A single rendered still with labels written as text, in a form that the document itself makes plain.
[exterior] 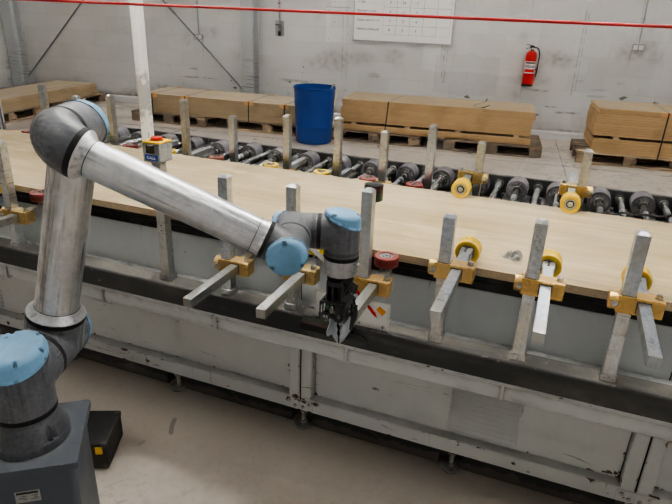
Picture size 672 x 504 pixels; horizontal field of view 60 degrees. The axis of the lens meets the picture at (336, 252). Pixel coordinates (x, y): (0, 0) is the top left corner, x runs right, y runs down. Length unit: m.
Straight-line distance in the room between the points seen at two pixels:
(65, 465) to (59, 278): 0.46
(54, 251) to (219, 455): 1.21
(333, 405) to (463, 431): 0.52
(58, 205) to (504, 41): 7.73
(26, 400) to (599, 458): 1.82
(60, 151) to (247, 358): 1.45
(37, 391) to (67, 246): 0.36
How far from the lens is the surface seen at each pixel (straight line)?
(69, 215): 1.56
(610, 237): 2.40
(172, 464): 2.49
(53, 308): 1.69
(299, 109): 7.57
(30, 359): 1.59
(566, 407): 1.96
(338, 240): 1.42
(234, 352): 2.57
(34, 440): 1.69
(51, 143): 1.36
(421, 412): 2.36
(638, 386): 1.89
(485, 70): 8.82
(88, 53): 11.13
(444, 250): 1.74
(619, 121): 7.68
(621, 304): 1.75
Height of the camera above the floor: 1.66
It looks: 23 degrees down
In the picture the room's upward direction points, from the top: 2 degrees clockwise
